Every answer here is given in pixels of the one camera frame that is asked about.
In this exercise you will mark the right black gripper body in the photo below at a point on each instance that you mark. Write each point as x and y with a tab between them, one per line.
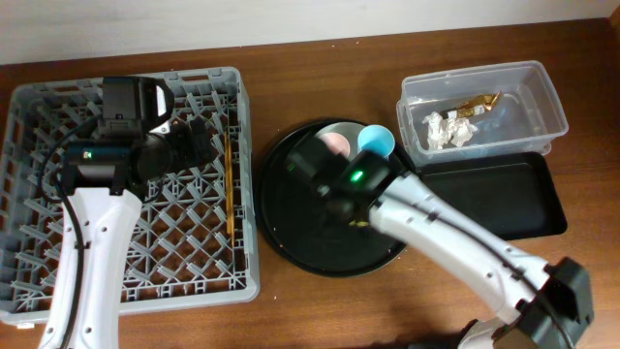
300	161

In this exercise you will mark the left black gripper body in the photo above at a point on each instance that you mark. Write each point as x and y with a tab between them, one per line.
195	141

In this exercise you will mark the wooden chopstick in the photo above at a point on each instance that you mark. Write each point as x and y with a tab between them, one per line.
227	185
231	183

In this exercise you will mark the pink plastic cup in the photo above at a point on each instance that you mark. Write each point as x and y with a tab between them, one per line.
336	143

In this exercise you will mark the blue plastic cup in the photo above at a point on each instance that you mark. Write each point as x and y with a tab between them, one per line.
377	139

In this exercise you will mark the white paper napkin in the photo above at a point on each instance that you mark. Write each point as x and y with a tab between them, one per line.
440	131

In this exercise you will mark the food scraps pile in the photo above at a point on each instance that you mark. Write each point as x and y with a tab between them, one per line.
359	224

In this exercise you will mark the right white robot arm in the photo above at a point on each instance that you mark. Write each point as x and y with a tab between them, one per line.
536	304

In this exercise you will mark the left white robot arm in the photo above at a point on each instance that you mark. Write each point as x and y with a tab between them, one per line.
114	163

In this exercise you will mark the grey plastic dishwasher rack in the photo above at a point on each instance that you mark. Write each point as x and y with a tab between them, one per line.
180	254

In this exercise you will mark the round black serving tray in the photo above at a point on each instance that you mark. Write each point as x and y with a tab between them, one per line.
297	226

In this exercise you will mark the light grey round plate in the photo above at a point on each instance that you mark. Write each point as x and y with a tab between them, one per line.
349	130

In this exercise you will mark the black rectangular tray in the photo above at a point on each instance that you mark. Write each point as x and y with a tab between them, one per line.
512	196

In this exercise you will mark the clear plastic bin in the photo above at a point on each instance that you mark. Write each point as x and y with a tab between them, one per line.
528	117

